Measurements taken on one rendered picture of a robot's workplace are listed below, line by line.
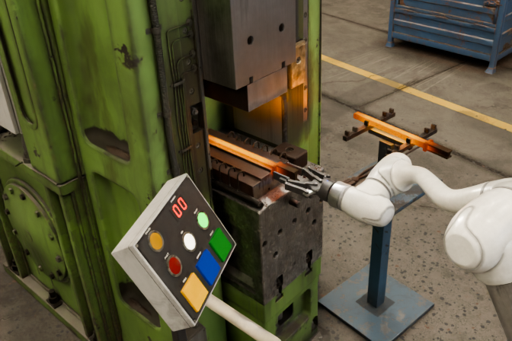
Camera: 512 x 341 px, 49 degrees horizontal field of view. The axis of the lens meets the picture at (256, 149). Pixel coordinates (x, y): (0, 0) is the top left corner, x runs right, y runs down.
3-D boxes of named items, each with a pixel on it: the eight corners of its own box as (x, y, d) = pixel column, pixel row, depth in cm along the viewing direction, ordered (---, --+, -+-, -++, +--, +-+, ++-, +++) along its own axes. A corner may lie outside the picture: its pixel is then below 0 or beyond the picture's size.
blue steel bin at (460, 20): (531, 50, 558) (547, -22, 522) (492, 74, 512) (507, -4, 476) (426, 26, 635) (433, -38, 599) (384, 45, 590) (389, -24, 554)
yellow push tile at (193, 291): (208, 292, 153) (193, 271, 151) (198, 312, 147) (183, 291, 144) (203, 293, 154) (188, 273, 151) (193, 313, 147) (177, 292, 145)
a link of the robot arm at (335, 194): (355, 203, 190) (340, 197, 193) (356, 181, 185) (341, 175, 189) (340, 216, 184) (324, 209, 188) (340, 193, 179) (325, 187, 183)
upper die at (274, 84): (287, 91, 194) (286, 65, 189) (248, 112, 182) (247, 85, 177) (203, 65, 219) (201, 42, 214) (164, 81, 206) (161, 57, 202)
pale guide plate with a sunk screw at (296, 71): (305, 81, 222) (305, 40, 213) (291, 89, 216) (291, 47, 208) (301, 81, 223) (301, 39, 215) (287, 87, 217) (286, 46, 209)
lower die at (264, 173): (289, 177, 212) (288, 158, 208) (253, 202, 199) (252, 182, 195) (211, 144, 237) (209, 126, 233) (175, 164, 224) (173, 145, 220)
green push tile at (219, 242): (233, 245, 169) (219, 226, 167) (224, 262, 163) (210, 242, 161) (228, 247, 170) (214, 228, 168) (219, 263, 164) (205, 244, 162)
